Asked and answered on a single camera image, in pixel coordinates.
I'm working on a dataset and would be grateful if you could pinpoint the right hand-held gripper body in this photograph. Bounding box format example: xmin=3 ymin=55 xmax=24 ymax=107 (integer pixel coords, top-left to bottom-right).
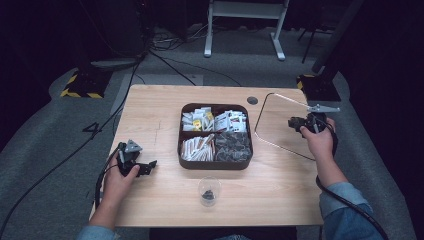
xmin=299 ymin=103 xmax=341 ymax=134

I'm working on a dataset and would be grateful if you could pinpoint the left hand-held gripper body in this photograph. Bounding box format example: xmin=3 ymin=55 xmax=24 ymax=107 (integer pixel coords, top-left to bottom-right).
xmin=116 ymin=139 xmax=144 ymax=177

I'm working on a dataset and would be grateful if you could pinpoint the clear tray lid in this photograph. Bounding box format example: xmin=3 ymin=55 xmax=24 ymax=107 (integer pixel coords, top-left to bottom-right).
xmin=253 ymin=92 xmax=322 ymax=162

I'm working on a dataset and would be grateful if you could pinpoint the clear glass cup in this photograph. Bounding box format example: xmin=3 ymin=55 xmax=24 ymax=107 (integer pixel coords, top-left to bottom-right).
xmin=197 ymin=176 xmax=222 ymax=208

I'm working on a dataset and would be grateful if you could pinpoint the brown compartment tray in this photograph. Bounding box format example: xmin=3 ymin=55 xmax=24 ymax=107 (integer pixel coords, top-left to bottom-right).
xmin=177 ymin=102 xmax=254 ymax=171

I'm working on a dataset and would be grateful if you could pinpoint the person's right hand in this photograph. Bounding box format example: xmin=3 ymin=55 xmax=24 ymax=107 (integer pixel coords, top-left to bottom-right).
xmin=299 ymin=118 xmax=338 ymax=163

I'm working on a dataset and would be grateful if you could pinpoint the person's left hand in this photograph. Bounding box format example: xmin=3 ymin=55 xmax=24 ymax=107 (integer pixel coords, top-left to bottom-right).
xmin=101 ymin=156 xmax=141 ymax=208

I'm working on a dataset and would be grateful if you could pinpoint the black yellow striped base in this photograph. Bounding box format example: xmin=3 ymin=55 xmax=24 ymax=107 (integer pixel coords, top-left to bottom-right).
xmin=296 ymin=73 xmax=342 ymax=102
xmin=59 ymin=70 xmax=113 ymax=100

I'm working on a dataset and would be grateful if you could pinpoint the pile of brown stick sachets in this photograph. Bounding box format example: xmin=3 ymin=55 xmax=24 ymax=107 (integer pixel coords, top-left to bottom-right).
xmin=181 ymin=133 xmax=216 ymax=163

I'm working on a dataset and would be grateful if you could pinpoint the pile of white red sachets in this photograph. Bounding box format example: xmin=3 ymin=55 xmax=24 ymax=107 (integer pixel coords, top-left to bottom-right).
xmin=213 ymin=110 xmax=248 ymax=133

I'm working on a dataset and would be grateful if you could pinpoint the pile of yellow-tagged tea bags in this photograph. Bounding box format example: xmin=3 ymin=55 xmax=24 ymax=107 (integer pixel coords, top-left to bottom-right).
xmin=181 ymin=106 xmax=215 ymax=132

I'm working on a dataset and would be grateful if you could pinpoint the pile of dark packets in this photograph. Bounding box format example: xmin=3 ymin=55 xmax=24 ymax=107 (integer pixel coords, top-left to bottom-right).
xmin=214 ymin=131 xmax=253 ymax=163

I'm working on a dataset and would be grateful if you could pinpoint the grey flat stand base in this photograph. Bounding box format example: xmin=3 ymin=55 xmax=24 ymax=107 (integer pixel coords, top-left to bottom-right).
xmin=89 ymin=57 xmax=142 ymax=70

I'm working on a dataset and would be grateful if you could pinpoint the person's jeans leg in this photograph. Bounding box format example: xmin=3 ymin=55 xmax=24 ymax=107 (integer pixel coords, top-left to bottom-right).
xmin=212 ymin=233 xmax=252 ymax=240

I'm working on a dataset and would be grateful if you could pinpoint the left hand-held gripper cable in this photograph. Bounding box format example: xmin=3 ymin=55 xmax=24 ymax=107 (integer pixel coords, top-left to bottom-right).
xmin=94 ymin=145 xmax=122 ymax=210

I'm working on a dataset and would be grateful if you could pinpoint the hand-held gripper cable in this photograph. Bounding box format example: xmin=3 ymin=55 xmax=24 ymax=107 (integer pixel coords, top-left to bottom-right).
xmin=94 ymin=145 xmax=122 ymax=210
xmin=315 ymin=115 xmax=390 ymax=240

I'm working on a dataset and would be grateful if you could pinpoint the long black floor cable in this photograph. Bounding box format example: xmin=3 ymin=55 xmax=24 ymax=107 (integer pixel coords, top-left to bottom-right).
xmin=0 ymin=54 xmax=148 ymax=236

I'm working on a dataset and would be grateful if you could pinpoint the right hand-held gripper cable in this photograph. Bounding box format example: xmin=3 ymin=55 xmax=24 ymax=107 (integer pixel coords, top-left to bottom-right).
xmin=315 ymin=115 xmax=390 ymax=240

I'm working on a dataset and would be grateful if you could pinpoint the thin black floor cable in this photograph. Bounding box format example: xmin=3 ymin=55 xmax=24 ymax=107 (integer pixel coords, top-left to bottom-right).
xmin=162 ymin=55 xmax=243 ymax=88

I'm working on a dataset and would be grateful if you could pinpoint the white metal stand frame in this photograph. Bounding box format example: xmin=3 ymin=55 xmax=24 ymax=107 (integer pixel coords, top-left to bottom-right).
xmin=203 ymin=0 xmax=291 ymax=62

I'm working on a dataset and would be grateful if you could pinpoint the tangle of floor cables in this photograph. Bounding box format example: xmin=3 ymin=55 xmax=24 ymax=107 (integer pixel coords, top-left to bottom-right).
xmin=149 ymin=22 xmax=215 ymax=52

